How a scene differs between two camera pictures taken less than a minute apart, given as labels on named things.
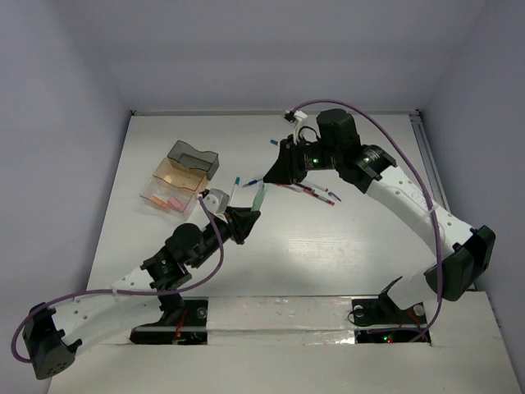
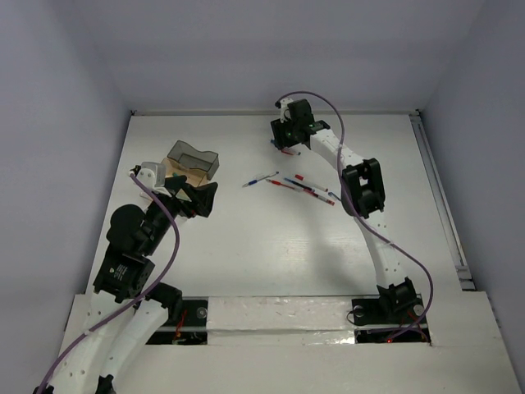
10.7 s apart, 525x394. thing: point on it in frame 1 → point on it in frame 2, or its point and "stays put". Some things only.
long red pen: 320,197 stays put
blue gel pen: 306,188 stays put
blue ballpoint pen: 251,182 stays put
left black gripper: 244,218 → 202,196
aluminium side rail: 429,158 stays put
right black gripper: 288,163 → 280,139
